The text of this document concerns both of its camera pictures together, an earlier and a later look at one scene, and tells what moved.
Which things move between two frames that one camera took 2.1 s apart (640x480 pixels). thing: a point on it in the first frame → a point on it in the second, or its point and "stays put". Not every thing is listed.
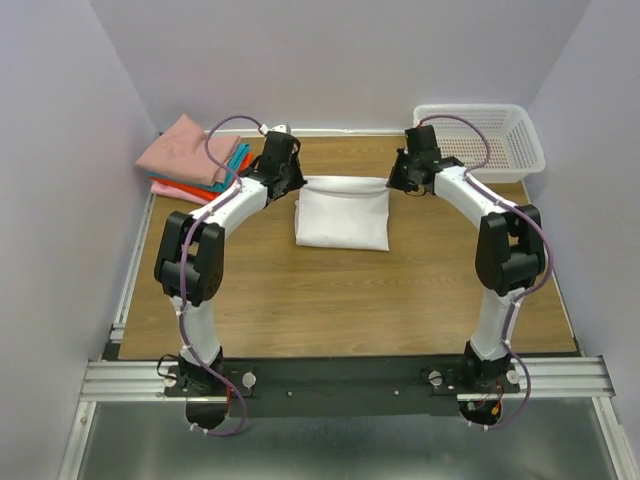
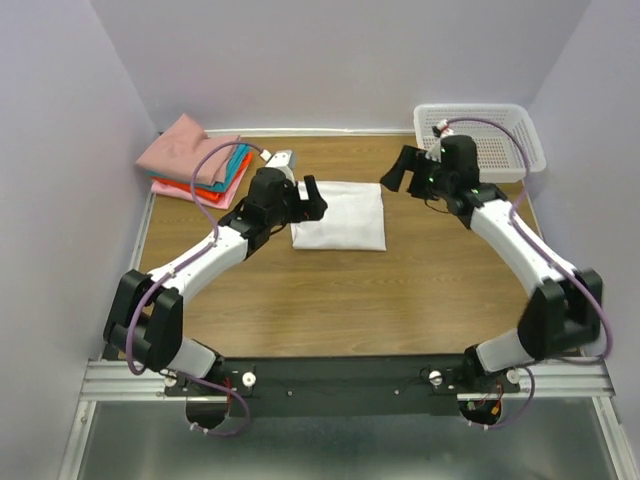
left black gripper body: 291,175 → 295,210
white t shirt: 343,211 stays put
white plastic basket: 497,143 stays put
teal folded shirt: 239,154 stays put
